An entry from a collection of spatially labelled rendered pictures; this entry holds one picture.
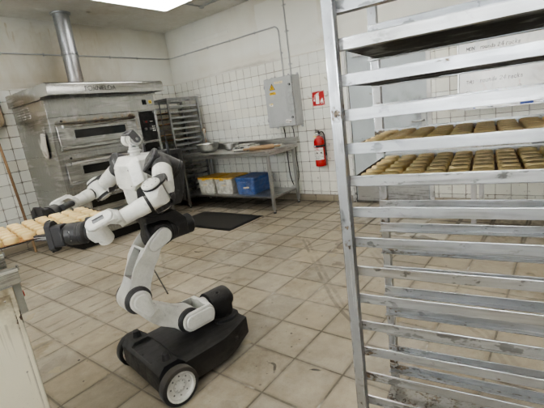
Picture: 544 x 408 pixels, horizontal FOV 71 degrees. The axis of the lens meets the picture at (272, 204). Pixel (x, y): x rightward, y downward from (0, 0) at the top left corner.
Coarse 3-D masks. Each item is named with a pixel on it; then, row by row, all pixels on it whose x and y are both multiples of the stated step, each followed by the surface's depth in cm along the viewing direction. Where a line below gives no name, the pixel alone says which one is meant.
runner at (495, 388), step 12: (396, 372) 160; (408, 372) 159; (420, 372) 157; (432, 372) 155; (444, 384) 151; (456, 384) 150; (468, 384) 149; (480, 384) 146; (492, 384) 144; (504, 396) 141; (516, 396) 140; (528, 396) 139; (540, 396) 137
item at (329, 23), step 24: (336, 24) 96; (336, 48) 96; (336, 72) 97; (336, 96) 99; (336, 120) 100; (336, 144) 102; (336, 168) 104; (360, 312) 114; (360, 336) 114; (360, 360) 116; (360, 384) 119
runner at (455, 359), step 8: (392, 344) 160; (408, 352) 157; (416, 352) 156; (424, 352) 154; (432, 352) 152; (448, 360) 150; (456, 360) 149; (464, 360) 147; (472, 360) 145; (480, 360) 144; (496, 368) 142; (504, 368) 140; (512, 368) 139; (520, 368) 138; (528, 368) 137; (536, 376) 136
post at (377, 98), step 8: (368, 8) 131; (376, 8) 132; (368, 16) 131; (376, 16) 132; (368, 24) 132; (376, 64) 134; (376, 88) 136; (376, 96) 137; (376, 120) 139; (376, 128) 140; (384, 128) 141; (384, 152) 141; (384, 192) 145; (384, 232) 149; (384, 256) 152; (392, 256) 153; (384, 264) 153; (392, 264) 153; (392, 280) 153; (392, 296) 155; (392, 320) 157; (392, 336) 159; (392, 360) 162
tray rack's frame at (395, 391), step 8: (392, 392) 160; (400, 392) 160; (408, 392) 159; (416, 392) 159; (392, 400) 156; (400, 400) 156; (408, 400) 155; (416, 400) 155; (424, 400) 154; (432, 400) 153; (440, 400) 153; (448, 400) 152; (456, 400) 152
